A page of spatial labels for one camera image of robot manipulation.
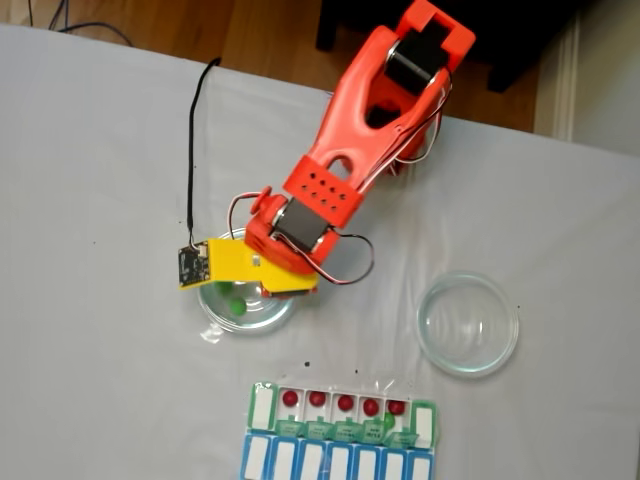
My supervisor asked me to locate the black camera circuit board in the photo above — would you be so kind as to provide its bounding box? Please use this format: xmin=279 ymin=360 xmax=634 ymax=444
xmin=177 ymin=242 xmax=211 ymax=290

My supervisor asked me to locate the black camera cable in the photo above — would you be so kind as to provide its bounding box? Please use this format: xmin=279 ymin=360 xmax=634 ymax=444
xmin=187 ymin=56 xmax=223 ymax=249

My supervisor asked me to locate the dark wooden furniture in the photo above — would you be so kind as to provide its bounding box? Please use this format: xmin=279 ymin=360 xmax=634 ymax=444
xmin=314 ymin=0 xmax=601 ymax=94

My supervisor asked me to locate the clear glass bowl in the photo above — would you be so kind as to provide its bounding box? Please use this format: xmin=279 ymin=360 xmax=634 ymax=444
xmin=196 ymin=227 xmax=301 ymax=336
xmin=416 ymin=269 xmax=520 ymax=379

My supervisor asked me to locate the red white black servo wire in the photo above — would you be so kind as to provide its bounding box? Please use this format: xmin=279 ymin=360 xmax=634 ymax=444
xmin=228 ymin=192 xmax=264 ymax=234
xmin=359 ymin=64 xmax=454 ymax=196
xmin=319 ymin=233 xmax=376 ymax=287

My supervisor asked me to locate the green weekly pill organizer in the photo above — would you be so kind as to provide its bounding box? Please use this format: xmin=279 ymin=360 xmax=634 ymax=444
xmin=248 ymin=381 xmax=439 ymax=449

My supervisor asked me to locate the white door trim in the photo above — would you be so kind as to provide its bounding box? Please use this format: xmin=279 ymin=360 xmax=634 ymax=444
xmin=552 ymin=19 xmax=584 ymax=144

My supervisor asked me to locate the blue weekly pill organizer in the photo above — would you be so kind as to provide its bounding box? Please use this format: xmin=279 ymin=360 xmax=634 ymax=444
xmin=241 ymin=433 xmax=434 ymax=480

